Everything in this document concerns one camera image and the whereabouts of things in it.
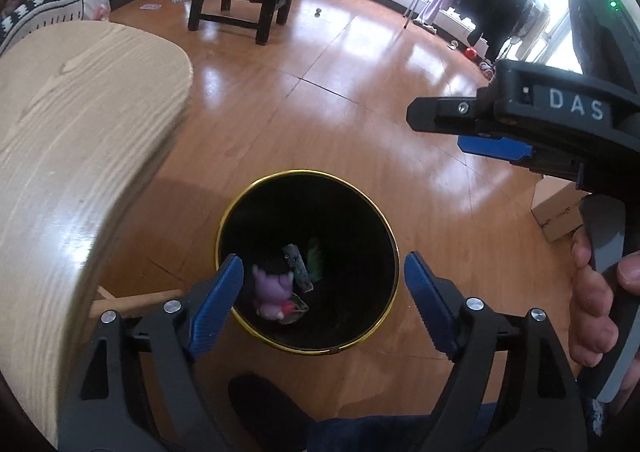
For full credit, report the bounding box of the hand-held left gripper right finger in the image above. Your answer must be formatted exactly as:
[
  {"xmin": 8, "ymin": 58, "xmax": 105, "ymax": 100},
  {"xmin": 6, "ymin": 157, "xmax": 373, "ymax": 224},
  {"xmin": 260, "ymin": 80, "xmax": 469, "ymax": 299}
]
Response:
[{"xmin": 404, "ymin": 252, "xmax": 589, "ymax": 452}]

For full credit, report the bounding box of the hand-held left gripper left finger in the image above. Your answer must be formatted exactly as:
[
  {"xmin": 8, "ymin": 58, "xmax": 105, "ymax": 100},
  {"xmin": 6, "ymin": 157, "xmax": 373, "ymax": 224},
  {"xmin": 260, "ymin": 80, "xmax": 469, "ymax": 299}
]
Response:
[{"xmin": 57, "ymin": 253, "xmax": 246, "ymax": 452}]

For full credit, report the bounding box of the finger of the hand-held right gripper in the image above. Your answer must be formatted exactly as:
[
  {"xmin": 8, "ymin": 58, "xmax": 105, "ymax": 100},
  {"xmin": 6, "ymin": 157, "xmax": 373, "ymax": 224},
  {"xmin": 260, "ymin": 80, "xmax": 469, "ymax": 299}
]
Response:
[
  {"xmin": 406, "ymin": 96, "xmax": 493, "ymax": 137},
  {"xmin": 457, "ymin": 134, "xmax": 534, "ymax": 169}
]

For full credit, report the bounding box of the purple plush toy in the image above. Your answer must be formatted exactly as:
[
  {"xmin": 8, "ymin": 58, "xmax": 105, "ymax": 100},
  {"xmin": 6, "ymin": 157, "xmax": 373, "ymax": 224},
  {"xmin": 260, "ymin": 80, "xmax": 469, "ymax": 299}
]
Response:
[{"xmin": 251, "ymin": 266, "xmax": 296, "ymax": 320}]

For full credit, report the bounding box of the black bin with gold rim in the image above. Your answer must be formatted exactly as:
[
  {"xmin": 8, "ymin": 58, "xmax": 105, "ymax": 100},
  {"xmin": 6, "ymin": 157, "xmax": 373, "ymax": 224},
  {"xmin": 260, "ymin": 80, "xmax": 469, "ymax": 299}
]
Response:
[{"xmin": 216, "ymin": 170, "xmax": 401, "ymax": 356}]

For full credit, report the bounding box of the person's right hand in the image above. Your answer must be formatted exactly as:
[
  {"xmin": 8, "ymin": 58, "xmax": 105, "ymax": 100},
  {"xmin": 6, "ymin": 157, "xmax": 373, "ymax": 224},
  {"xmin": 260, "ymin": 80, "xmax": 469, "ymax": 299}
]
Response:
[{"xmin": 570, "ymin": 227, "xmax": 640, "ymax": 379}]

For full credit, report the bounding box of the red and green wrapper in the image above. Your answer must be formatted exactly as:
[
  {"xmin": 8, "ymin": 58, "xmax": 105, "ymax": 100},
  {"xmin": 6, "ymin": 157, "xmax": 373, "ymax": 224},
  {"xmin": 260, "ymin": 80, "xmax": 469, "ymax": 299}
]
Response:
[{"xmin": 279, "ymin": 294, "xmax": 310, "ymax": 325}]

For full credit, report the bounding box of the cardboard box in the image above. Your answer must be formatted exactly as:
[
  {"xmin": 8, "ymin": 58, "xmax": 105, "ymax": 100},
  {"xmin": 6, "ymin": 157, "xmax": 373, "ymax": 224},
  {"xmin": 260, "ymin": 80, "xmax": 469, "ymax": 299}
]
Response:
[{"xmin": 530, "ymin": 174, "xmax": 589, "ymax": 243}]

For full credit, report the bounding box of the small grey remote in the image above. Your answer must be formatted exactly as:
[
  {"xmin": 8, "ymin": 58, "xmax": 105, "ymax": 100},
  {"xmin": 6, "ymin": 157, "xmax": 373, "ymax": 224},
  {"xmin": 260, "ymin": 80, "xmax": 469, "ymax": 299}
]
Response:
[{"xmin": 281, "ymin": 244, "xmax": 315, "ymax": 293}]

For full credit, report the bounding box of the green crumpled wrapper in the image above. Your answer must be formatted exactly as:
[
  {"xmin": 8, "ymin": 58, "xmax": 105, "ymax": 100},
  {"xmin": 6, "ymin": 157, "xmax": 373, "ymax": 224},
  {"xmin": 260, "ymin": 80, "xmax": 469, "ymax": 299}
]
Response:
[{"xmin": 306, "ymin": 238, "xmax": 327, "ymax": 281}]

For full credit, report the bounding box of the metal clothes rack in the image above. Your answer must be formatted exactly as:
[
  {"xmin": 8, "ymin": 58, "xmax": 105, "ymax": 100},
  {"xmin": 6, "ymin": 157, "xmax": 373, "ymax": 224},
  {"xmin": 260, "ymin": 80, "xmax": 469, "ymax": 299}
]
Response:
[{"xmin": 402, "ymin": 0, "xmax": 551, "ymax": 68}]

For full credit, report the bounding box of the black garment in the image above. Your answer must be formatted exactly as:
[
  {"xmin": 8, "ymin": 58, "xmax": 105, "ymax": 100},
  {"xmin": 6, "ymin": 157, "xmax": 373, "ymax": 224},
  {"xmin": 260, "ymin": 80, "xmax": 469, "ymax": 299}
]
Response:
[{"xmin": 452, "ymin": 0, "xmax": 540, "ymax": 61}]

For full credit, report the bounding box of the person's leg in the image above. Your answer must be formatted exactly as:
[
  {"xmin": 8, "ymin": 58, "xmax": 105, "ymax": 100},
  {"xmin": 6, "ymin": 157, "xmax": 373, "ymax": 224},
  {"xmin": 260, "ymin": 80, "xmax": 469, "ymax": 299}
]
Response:
[{"xmin": 227, "ymin": 374, "xmax": 501, "ymax": 452}]

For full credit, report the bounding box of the light wooden table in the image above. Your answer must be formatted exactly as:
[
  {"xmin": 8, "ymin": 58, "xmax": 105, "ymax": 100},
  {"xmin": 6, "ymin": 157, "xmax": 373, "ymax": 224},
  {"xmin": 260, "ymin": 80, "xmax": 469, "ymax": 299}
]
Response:
[{"xmin": 0, "ymin": 20, "xmax": 195, "ymax": 448}]

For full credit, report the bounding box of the clear plastic bag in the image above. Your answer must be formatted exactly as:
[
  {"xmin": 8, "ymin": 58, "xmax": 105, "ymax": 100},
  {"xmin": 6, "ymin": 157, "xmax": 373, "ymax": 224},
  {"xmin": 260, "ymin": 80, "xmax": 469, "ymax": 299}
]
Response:
[{"xmin": 82, "ymin": 0, "xmax": 112, "ymax": 23}]

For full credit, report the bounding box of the black and white striped cushion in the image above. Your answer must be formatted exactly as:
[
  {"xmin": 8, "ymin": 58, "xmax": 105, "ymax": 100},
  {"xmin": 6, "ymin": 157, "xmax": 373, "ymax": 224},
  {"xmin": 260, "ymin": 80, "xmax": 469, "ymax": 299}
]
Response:
[{"xmin": 0, "ymin": 0, "xmax": 88, "ymax": 53}]

